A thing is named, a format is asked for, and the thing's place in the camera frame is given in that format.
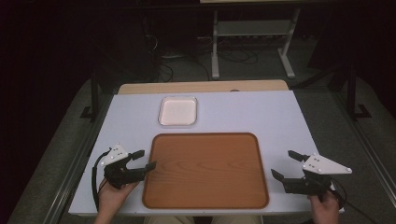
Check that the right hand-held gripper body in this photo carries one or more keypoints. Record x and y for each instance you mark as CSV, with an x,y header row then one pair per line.
x,y
306,185

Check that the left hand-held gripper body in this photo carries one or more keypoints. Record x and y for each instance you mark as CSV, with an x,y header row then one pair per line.
x,y
115,174

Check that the person's left hand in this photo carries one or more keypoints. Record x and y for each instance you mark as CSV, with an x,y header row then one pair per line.
x,y
109,197

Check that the person's right hand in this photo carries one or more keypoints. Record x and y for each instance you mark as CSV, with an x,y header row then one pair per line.
x,y
325,208

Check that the brown wooden tray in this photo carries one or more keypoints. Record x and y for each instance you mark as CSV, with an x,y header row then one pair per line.
x,y
205,171

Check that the small white rectangular dish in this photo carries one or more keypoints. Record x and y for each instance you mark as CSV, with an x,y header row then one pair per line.
x,y
178,111

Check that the black metal stand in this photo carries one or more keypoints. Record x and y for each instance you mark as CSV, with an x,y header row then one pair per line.
x,y
94,99
352,93

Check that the white metal table frame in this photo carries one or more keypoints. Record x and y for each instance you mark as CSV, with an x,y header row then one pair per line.
x,y
249,28

